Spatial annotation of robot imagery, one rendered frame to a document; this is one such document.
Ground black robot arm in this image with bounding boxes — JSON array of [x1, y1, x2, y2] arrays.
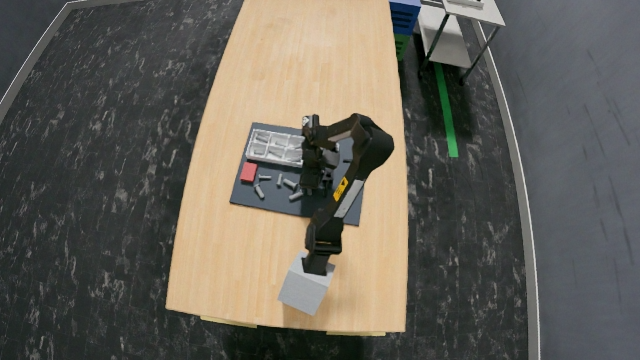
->
[[301, 113, 395, 277]]

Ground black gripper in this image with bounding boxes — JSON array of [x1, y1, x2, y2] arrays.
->
[[299, 153, 322, 189]]

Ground red rectangular block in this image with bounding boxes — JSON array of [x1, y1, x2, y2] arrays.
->
[[240, 163, 258, 183]]

